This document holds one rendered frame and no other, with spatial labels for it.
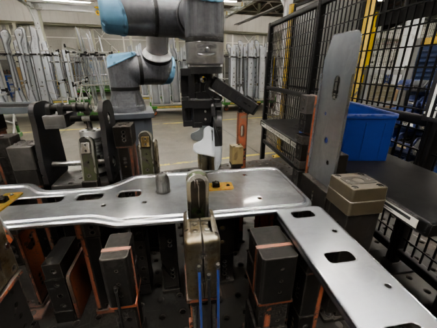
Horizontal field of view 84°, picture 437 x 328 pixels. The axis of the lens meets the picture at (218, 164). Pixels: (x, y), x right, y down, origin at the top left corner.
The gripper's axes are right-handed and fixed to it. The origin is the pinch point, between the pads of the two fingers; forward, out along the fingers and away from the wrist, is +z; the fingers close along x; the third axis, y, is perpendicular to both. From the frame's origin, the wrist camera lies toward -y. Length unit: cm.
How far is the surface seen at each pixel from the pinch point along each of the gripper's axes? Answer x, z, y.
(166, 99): -691, 70, 40
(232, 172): -7.8, 7.5, -5.8
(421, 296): 15, 37, -54
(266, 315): 22.8, 23.4, -6.2
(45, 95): -689, 53, 357
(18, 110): -27, -8, 54
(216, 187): 1.2, 7.1, -0.1
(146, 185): -3.2, 7.4, 16.9
